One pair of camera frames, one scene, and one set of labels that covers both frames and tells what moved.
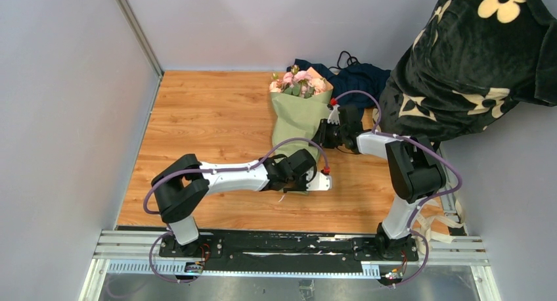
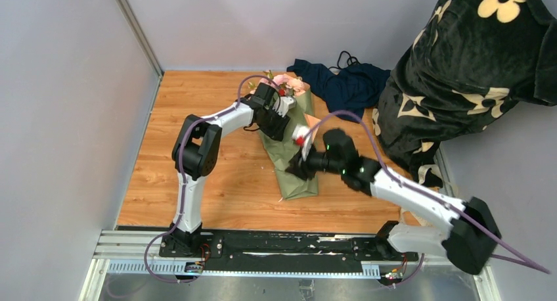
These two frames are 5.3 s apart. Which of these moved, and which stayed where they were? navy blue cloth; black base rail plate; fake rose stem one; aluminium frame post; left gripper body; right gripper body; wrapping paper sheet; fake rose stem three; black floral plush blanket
Moved: fake rose stem one; right gripper body; fake rose stem three; left gripper body; wrapping paper sheet
Stayed: navy blue cloth; black base rail plate; black floral plush blanket; aluminium frame post
